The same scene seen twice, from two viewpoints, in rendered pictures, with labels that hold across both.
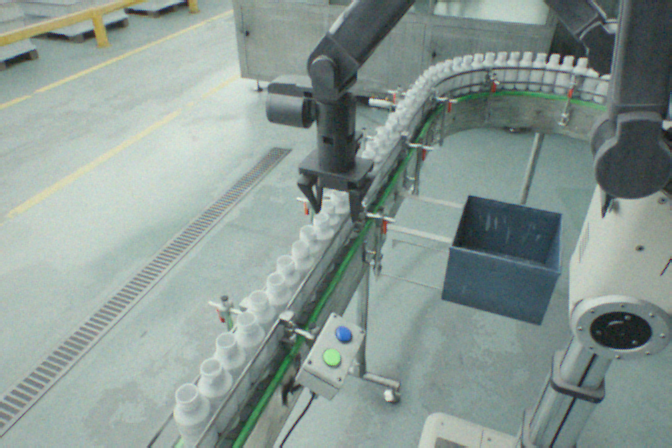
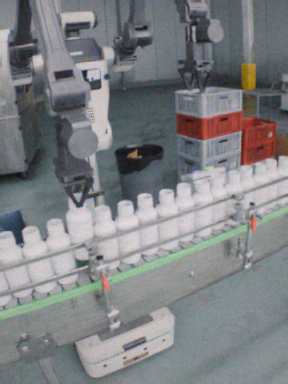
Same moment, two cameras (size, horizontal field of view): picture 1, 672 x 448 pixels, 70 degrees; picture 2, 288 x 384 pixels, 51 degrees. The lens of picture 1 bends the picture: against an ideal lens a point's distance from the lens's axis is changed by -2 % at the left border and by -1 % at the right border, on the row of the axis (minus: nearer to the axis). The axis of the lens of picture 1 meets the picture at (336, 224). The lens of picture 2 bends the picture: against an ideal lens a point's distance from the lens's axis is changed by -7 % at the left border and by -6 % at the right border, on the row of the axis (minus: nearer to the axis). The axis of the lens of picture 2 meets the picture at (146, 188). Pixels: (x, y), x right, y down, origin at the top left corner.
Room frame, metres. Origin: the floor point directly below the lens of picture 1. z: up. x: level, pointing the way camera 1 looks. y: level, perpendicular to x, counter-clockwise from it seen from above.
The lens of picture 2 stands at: (1.51, 0.53, 1.52)
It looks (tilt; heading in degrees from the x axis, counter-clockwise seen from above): 24 degrees down; 221
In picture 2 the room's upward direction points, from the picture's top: 4 degrees counter-clockwise
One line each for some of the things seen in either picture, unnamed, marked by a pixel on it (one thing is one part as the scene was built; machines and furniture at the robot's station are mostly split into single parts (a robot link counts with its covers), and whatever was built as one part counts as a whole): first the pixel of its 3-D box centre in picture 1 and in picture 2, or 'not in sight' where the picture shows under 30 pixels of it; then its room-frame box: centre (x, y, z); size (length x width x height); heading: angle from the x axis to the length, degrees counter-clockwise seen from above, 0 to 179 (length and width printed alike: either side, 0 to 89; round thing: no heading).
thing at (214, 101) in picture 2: not in sight; (209, 101); (-1.42, -1.10, 1.00); 0.61 x 0.41 x 0.22; 165
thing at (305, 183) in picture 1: (325, 190); (199, 77); (0.65, 0.02, 1.43); 0.07 x 0.07 x 0.09; 68
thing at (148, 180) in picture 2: not in sight; (141, 182); (-0.60, -1.38, 0.32); 0.45 x 0.45 x 0.64
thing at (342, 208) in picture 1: (338, 218); (105, 238); (1.07, 0.00, 1.08); 0.06 x 0.06 x 0.17
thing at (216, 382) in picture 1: (218, 394); (269, 183); (0.52, 0.21, 1.08); 0.06 x 0.06 x 0.17
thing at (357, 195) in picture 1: (346, 194); (192, 76); (0.64, -0.02, 1.44); 0.07 x 0.07 x 0.09; 68
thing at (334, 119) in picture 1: (331, 113); (195, 34); (0.65, 0.01, 1.57); 0.07 x 0.06 x 0.07; 69
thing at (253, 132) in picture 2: not in sight; (249, 131); (-2.11, -0.93, 0.55); 0.61 x 0.41 x 0.22; 161
